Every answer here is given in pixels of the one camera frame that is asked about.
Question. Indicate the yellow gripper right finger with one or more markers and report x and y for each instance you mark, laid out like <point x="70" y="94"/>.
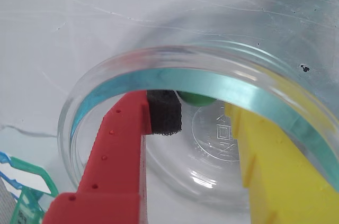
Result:
<point x="278" y="176"/>

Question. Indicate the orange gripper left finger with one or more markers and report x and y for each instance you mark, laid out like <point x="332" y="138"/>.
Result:
<point x="114" y="160"/>

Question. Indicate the green pill ball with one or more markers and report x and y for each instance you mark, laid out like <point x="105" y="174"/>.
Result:
<point x="196" y="100"/>

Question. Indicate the weekly pill organizer box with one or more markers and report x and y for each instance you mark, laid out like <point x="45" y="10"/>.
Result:
<point x="31" y="202"/>

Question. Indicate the clear glass bowl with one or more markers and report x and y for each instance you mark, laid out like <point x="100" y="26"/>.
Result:
<point x="185" y="75"/>

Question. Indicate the white table cloth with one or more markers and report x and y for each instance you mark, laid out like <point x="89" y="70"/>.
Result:
<point x="79" y="22"/>

